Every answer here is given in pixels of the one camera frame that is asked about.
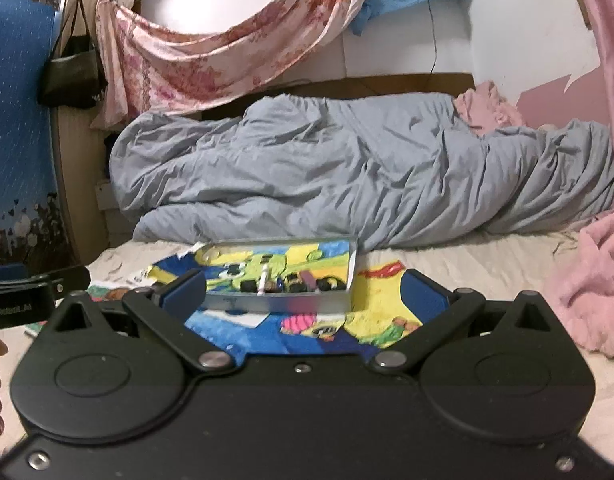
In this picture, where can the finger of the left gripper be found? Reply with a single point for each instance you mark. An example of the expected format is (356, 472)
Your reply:
(16, 276)

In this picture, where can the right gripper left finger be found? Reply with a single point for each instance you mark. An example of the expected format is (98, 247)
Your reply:
(164, 311)

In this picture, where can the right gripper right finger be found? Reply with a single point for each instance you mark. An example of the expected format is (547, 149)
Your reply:
(444, 314)

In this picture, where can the black binder clip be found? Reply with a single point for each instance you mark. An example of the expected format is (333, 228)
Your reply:
(248, 286)

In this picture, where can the pink grey marker pen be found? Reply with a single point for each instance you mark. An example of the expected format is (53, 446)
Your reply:
(310, 281)

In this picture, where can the black white doodle paper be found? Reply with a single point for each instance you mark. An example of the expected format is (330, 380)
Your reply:
(168, 269)

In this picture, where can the green frog drawing paper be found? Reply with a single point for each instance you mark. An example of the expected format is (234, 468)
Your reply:
(226, 265)

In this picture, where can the white marker pink band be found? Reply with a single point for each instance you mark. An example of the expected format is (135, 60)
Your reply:
(261, 285)

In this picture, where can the black cylinder gold band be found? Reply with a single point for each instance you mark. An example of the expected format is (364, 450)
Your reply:
(295, 287)

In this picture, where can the silver shallow box tray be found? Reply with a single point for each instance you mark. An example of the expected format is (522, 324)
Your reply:
(308, 302)

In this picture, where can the pink fluffy blanket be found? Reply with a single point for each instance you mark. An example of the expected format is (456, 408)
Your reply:
(582, 293)

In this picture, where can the grey rumpled duvet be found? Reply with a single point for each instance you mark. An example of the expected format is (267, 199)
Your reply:
(401, 171)

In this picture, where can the black hanging handbag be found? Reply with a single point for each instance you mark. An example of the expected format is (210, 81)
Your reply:
(75, 77)

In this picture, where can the pink ruffled pillow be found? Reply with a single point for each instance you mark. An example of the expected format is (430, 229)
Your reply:
(484, 110)

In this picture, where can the pink floral curtain cloth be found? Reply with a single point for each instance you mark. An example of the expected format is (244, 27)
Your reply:
(151, 68)

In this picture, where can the wooden headboard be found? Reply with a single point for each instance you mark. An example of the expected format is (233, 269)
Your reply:
(352, 88)

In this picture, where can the blue cartoon wall hanging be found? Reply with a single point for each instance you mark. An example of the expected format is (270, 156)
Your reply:
(31, 226)

